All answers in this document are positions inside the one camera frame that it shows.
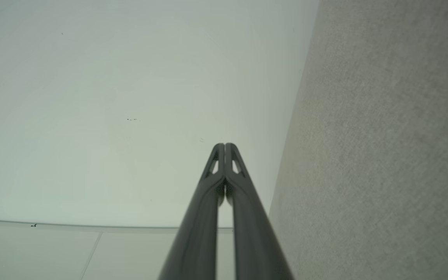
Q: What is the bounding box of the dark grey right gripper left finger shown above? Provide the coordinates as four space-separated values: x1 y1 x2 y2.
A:
158 143 225 280

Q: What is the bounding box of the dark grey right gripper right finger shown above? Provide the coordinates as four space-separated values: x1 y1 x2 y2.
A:
225 143 294 280

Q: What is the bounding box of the grey fabric sofa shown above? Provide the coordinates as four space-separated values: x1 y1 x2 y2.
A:
269 0 448 280

